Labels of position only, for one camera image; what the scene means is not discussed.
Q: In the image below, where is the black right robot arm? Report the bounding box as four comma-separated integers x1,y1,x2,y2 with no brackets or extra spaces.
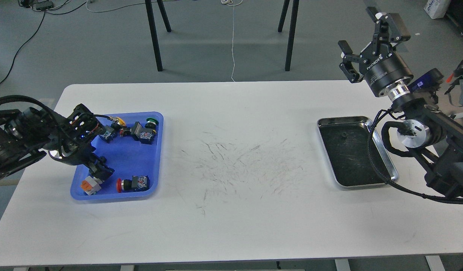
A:
338,6,463,205

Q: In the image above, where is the black table leg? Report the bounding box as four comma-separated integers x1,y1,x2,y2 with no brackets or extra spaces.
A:
145,0,172,72
277,0,300,72

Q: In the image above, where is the white floor cable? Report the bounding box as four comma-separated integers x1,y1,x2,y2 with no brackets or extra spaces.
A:
221,0,244,82

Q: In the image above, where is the black floor cable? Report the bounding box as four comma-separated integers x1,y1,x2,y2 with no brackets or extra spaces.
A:
0,0,89,92

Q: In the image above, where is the green push button switch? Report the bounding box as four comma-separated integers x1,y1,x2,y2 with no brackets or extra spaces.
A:
119,118,159,145

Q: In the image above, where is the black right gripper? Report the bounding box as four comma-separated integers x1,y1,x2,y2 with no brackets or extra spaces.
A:
338,7,413,97

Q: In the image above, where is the red push button switch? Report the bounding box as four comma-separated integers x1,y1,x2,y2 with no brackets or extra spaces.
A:
116,175,150,193

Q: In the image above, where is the black table leg left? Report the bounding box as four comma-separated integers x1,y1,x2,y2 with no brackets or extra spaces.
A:
145,0,172,72

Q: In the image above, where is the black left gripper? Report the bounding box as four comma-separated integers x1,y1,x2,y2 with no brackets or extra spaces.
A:
47,143,115,183

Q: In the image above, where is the silver metal tray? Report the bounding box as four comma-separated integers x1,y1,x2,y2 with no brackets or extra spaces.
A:
317,116,399,189

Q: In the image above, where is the yellow push button switch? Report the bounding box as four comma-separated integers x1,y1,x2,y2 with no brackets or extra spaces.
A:
95,114,127,143

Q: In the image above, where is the orange grey connector block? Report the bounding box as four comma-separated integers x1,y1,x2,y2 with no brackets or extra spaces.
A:
80,176,103,195

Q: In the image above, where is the white cardboard box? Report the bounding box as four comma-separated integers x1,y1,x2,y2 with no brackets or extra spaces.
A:
423,0,451,20

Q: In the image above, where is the blue plastic tray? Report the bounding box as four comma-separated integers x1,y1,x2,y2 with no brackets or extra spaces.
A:
70,111,165,202

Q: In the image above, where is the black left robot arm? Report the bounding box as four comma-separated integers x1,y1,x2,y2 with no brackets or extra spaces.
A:
0,95,114,181

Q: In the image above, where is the black table leg right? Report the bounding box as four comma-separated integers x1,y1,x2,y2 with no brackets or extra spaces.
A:
277,0,300,72

